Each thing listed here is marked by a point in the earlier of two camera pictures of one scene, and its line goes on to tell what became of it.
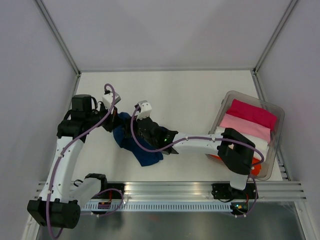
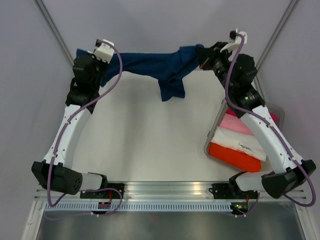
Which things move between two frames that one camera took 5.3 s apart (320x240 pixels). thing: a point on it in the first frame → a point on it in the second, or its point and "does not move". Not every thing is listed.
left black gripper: x=113 y=120 → x=105 y=65
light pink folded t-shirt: x=246 y=126 does not move
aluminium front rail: x=196 y=191 does not move
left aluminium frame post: x=56 y=34 does not move
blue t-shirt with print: x=124 y=139 → x=168 y=68
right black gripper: x=136 y=122 → x=207 y=54
